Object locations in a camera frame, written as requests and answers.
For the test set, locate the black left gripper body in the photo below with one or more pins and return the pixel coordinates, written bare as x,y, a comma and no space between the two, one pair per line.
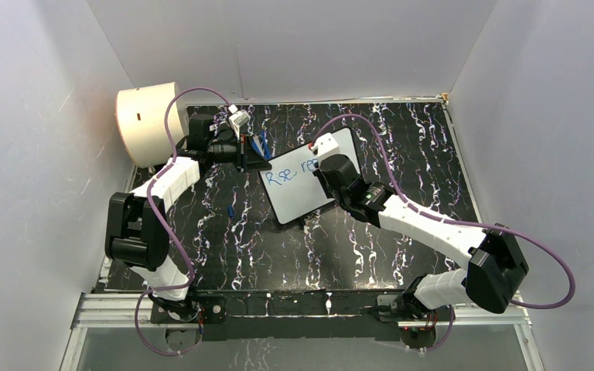
243,150

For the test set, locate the black framed whiteboard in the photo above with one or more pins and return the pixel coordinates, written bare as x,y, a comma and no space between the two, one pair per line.
291,187

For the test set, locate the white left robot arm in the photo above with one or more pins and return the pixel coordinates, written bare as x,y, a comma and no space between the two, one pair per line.
138,233

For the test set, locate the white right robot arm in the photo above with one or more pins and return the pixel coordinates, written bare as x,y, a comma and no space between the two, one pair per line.
490,263

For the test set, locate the cream cylindrical drum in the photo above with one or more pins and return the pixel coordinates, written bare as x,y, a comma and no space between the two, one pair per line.
140,116

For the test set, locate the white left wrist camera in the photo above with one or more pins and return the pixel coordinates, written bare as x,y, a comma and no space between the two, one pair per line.
237,117

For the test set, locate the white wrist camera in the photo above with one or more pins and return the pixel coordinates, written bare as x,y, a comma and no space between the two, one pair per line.
237,117
324,147

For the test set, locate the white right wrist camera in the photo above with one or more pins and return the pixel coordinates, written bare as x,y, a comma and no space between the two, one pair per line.
324,147

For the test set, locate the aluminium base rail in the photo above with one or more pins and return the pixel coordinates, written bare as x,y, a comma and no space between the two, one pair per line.
310,330

